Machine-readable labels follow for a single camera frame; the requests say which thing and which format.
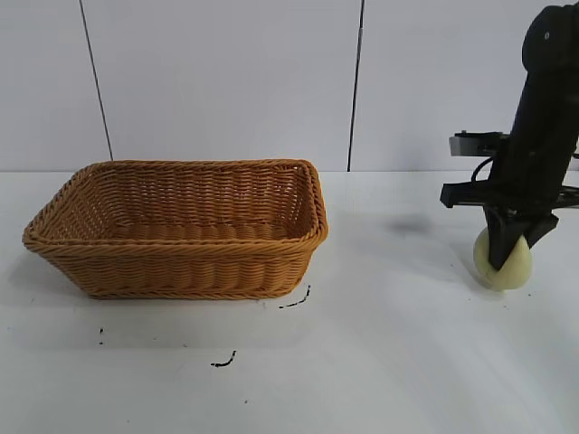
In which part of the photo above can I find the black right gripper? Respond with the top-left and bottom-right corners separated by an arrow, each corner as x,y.
440,130 -> 579,272

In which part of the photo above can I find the pale yellow egg yolk pastry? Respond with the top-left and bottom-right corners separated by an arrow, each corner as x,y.
472,230 -> 531,291

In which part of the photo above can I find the brown woven wicker basket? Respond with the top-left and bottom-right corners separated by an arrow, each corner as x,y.
23,157 -> 330,301

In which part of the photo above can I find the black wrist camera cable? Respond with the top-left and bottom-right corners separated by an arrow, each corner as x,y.
470,155 -> 499,183

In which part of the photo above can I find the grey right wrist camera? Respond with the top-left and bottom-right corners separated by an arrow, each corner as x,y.
449,130 -> 507,159

